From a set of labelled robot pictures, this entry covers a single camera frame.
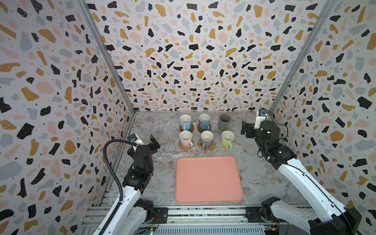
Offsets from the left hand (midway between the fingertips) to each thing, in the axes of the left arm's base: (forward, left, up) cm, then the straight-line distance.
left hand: (145, 138), depth 75 cm
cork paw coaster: (+8, -34, -25) cm, 43 cm away
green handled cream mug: (+13, -47, -18) cm, 52 cm away
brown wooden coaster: (+25, -23, -24) cm, 41 cm away
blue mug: (+25, -19, -16) cm, 35 cm away
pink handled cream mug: (+10, -19, -15) cm, 27 cm away
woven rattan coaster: (+9, -18, -25) cm, 32 cm away
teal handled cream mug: (+11, -33, -16) cm, 38 cm away
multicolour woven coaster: (+9, -43, -25) cm, 50 cm away
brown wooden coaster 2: (+24, -29, -24) cm, 45 cm away
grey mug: (+24, -46, -16) cm, 54 cm away
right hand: (+5, -55, +6) cm, 55 cm away
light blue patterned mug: (+27, -32, -16) cm, 45 cm away
